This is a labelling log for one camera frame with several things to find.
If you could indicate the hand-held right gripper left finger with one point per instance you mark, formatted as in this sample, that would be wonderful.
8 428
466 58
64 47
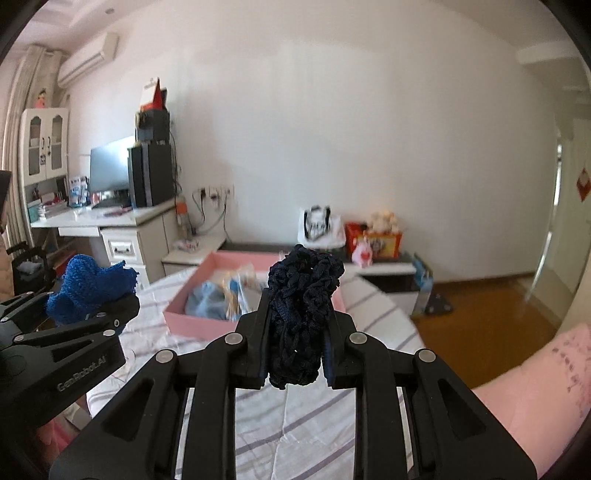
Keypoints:
251 341

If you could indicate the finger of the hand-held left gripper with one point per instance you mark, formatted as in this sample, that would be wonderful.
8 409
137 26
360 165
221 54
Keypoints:
117 310
23 305

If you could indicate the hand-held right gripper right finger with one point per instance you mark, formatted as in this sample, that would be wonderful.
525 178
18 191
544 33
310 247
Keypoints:
337 350

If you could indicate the blue scrunchie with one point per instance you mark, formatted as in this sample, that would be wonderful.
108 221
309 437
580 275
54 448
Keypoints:
83 286

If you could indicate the cotton swab bag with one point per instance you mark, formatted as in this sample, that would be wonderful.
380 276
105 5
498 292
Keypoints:
236 295

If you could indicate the dark navy scrunchie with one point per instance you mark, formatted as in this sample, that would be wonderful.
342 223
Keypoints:
300 314

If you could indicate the light blue baby hat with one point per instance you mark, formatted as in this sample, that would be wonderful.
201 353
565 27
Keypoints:
203 300

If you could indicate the pink cardboard box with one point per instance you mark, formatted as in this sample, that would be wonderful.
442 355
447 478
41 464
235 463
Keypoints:
184 321

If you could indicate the black office chair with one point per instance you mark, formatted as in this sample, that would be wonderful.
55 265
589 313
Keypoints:
27 268

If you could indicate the white desk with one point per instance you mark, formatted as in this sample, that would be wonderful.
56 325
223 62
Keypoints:
138 240

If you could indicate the white nightstand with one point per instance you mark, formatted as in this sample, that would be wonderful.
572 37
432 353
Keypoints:
184 264

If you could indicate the black and white low cabinet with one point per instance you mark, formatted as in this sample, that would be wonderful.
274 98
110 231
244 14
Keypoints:
392 286

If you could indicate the patterned packet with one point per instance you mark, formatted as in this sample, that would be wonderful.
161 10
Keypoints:
185 245

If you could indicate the pink pens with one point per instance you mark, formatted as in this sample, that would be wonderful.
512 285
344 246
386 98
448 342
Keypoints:
116 212

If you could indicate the stack of books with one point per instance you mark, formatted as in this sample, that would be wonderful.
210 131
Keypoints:
46 208

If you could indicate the pink plush with heart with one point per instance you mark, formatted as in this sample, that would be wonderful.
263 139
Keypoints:
362 253

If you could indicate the black keyboard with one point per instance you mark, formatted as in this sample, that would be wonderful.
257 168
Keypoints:
111 202

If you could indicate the black bathroom scale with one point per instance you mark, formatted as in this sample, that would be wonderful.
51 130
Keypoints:
438 307

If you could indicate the orange capped bottle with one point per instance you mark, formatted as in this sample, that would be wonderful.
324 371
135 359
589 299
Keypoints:
183 219

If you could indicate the blue cardboard box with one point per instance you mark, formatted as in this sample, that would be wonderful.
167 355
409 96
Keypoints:
422 274

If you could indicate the red toy box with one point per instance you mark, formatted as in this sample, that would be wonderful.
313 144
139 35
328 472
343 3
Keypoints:
385 244

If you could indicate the white tote bag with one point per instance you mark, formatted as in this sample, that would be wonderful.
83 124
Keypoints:
323 228

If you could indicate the blue and white packet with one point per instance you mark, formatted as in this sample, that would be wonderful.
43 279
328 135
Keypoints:
78 191

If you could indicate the beige plush toys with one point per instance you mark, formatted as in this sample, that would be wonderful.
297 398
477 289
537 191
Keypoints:
383 222

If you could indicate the black computer tower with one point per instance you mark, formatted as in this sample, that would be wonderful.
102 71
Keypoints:
152 175

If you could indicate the black computer monitor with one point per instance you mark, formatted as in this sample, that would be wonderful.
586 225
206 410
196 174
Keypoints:
108 164

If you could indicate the white hutch cabinet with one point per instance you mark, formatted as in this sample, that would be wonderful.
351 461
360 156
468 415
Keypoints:
44 143

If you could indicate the beige curtain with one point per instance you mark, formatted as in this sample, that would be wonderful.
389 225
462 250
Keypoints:
16 138

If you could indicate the black box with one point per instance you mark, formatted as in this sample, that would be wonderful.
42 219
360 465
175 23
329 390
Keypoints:
154 127

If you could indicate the pink floral blanket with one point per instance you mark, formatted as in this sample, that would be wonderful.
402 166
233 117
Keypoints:
531 378

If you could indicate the small doll figure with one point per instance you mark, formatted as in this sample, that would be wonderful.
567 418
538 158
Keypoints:
41 98

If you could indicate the red and white box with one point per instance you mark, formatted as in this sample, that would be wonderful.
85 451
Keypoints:
152 97

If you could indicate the white air conditioner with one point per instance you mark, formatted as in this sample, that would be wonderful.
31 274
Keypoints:
87 60

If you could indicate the white door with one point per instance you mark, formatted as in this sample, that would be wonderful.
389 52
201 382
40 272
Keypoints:
572 240

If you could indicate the red door decoration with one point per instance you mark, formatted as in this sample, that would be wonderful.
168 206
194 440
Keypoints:
584 184

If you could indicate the white wall outlet panel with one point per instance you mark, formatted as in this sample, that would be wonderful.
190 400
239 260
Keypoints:
217 191

